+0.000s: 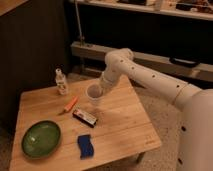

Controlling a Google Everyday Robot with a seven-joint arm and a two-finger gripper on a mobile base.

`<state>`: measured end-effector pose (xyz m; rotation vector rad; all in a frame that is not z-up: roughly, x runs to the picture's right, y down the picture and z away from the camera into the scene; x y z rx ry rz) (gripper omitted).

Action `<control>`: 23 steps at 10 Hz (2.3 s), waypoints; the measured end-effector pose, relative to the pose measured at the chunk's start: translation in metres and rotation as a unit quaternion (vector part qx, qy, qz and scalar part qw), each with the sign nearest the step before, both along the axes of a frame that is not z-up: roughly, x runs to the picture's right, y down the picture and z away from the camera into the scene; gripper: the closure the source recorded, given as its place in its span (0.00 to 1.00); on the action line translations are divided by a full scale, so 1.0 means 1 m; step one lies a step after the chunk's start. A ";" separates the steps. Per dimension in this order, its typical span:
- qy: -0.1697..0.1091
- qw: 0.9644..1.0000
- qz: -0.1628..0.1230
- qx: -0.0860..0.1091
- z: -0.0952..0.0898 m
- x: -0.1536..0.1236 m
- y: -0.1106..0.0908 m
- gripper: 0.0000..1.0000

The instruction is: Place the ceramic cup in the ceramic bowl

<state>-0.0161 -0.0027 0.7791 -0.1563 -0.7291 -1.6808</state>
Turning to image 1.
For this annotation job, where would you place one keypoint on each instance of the small white bottle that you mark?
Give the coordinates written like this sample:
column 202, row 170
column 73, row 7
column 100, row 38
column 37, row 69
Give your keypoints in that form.
column 61, row 82

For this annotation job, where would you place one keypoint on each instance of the white ceramic cup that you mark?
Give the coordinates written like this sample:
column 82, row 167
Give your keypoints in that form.
column 94, row 93

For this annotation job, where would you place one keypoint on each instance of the blue sponge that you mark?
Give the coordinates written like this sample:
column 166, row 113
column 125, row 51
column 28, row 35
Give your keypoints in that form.
column 85, row 146

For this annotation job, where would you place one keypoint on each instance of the black handle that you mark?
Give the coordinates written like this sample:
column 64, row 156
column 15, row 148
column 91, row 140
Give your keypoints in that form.
column 188, row 64

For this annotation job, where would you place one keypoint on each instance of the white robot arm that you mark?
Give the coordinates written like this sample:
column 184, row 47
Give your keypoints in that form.
column 196, row 133

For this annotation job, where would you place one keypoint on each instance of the wooden table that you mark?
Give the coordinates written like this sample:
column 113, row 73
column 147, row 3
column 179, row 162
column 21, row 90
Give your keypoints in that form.
column 123, row 128

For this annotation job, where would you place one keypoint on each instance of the orange carrot toy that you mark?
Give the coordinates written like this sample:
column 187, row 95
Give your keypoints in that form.
column 69, row 106

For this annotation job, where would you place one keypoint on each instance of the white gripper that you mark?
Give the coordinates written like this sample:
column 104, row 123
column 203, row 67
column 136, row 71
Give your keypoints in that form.
column 106, row 85

